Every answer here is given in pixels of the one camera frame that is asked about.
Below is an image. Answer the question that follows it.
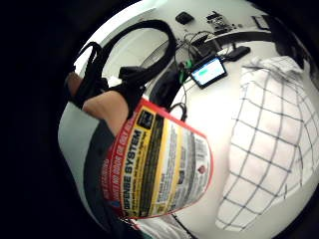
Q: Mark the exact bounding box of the flat black framed object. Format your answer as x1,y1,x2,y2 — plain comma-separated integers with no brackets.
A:
251,14,272,32

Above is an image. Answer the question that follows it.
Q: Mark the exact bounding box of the thin black looped cable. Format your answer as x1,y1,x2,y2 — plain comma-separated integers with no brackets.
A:
167,74,189,122

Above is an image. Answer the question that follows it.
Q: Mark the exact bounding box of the small black square object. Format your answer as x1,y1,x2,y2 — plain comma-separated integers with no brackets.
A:
174,11,195,26

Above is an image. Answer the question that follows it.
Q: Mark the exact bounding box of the red yellow labelled spray can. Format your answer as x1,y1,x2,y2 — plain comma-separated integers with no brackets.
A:
99,98,214,222

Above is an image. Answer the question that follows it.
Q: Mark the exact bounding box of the dark circuit board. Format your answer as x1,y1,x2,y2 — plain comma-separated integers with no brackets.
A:
204,10,234,35

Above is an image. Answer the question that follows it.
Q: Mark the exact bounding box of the black oblong device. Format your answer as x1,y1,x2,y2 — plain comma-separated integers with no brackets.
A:
225,45,252,63

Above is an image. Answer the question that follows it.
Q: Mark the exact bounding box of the small screen device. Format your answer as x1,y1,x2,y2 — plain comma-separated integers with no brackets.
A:
189,55,229,90

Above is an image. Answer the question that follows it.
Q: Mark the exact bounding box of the tangle of black cables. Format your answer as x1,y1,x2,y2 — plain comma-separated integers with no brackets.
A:
175,30,223,63

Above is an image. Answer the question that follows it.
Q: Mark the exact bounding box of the the person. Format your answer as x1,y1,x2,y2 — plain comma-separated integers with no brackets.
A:
214,55,319,233

